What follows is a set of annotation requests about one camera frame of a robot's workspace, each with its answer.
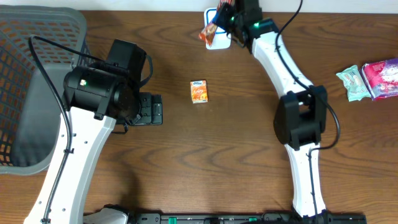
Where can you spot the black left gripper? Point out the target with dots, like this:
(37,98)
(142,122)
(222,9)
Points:
(152,109)

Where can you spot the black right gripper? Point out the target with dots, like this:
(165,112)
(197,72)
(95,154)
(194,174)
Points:
(220,19)

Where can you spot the red chocolate bar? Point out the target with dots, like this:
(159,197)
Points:
(208,32)

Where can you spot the small orange juice carton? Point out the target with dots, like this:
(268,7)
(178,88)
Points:
(199,91)

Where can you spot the teal snack wrapper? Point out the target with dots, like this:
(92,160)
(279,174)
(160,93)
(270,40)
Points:
(354,84)

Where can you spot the purple snack packet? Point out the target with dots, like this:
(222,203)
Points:
(380,78)

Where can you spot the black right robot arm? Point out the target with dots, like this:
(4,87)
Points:
(300,117)

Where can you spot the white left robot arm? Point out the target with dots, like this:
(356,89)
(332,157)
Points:
(96,98)

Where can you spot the white barcode scanner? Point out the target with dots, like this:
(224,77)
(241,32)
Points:
(222,40)

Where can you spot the grey plastic basket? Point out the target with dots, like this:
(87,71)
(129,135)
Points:
(30,116)

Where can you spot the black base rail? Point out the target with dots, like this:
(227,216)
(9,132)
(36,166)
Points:
(270,217)

